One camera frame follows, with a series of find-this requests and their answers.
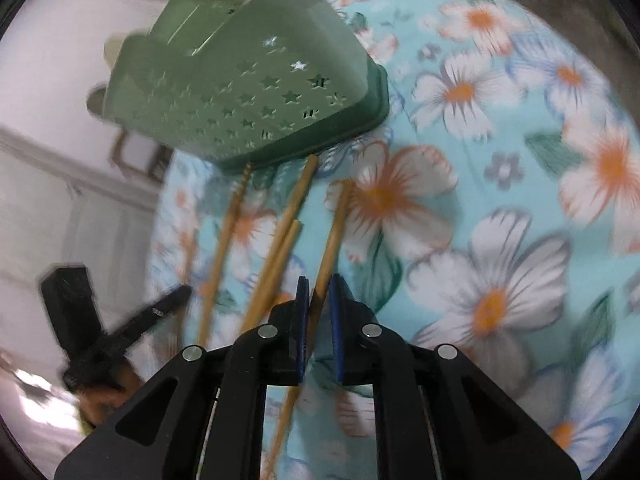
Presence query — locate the wooden chair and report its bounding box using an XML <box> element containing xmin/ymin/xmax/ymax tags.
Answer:
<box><xmin>109</xmin><ymin>127</ymin><xmax>173</xmax><ymax>183</ymax></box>

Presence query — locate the floral blue blanket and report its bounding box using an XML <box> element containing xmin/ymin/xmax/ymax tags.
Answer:
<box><xmin>147</xmin><ymin>0</ymin><xmax>640</xmax><ymax>480</ymax></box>

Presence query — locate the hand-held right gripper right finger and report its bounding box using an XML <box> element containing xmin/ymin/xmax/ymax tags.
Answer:
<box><xmin>329</xmin><ymin>273</ymin><xmax>583</xmax><ymax>480</ymax></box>

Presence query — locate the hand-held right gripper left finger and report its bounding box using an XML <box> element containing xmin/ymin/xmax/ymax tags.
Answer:
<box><xmin>54</xmin><ymin>276</ymin><xmax>308</xmax><ymax>480</ymax></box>

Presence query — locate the green star-cutout utensil basket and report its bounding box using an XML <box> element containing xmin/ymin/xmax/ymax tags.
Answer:
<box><xmin>102</xmin><ymin>0</ymin><xmax>391</xmax><ymax>171</ymax></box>

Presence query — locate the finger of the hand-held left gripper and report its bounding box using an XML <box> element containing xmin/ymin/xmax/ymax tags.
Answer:
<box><xmin>40</xmin><ymin>267</ymin><xmax>104</xmax><ymax>357</ymax></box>
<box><xmin>106</xmin><ymin>285</ymin><xmax>194</xmax><ymax>349</ymax></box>

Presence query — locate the metal spoon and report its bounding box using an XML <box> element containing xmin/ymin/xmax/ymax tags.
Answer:
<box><xmin>86</xmin><ymin>84</ymin><xmax>121</xmax><ymax>122</ymax></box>

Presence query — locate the person's left hand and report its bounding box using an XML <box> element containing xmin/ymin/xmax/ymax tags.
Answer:
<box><xmin>79</xmin><ymin>362</ymin><xmax>143</xmax><ymax>433</ymax></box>

